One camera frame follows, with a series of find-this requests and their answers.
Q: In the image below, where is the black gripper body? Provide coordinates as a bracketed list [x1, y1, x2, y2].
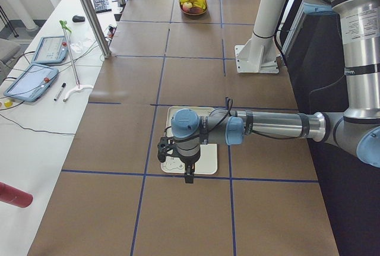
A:
[185, 163, 195, 176]

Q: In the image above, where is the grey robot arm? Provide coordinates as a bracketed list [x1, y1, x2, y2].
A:
[157, 0, 379, 184]

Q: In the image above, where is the brown wicker basket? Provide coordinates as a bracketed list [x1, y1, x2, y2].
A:
[179, 0, 208, 15]

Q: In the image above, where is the white bear tray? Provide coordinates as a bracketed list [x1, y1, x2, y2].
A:
[161, 106, 218, 175]

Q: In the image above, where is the white reacher grabber tool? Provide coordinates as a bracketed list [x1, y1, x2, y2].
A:
[59, 20, 94, 102]

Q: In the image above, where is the black marker pen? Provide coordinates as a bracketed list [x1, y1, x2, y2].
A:
[53, 83, 67, 101]

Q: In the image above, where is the dark red mango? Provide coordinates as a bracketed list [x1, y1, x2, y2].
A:
[189, 7, 203, 14]

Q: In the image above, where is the red yellow peach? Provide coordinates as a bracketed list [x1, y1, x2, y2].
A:
[182, 1, 193, 13]

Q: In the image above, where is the red cylinder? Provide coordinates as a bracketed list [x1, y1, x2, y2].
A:
[0, 182, 33, 208]

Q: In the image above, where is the lower blue teach pendant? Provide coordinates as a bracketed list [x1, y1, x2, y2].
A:
[4, 62, 59, 102]

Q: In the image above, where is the blue teach pendant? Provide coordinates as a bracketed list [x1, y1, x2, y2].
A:
[31, 36, 68, 64]
[4, 62, 59, 102]

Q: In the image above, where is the upper blue teach pendant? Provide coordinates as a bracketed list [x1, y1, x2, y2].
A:
[31, 36, 68, 64]

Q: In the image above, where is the black computer mouse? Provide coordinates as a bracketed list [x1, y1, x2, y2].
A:
[72, 15, 86, 23]

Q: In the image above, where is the black keyboard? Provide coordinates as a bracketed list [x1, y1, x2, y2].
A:
[93, 0, 112, 13]

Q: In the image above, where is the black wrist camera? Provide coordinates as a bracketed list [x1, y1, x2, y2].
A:
[157, 137, 176, 163]

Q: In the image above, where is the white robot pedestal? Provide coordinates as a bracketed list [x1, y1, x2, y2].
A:
[235, 0, 286, 74]

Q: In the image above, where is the aluminium frame post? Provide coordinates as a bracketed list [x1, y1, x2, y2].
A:
[80, 0, 111, 59]

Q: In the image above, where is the black cable on desk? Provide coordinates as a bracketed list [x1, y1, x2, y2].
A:
[0, 113, 75, 136]

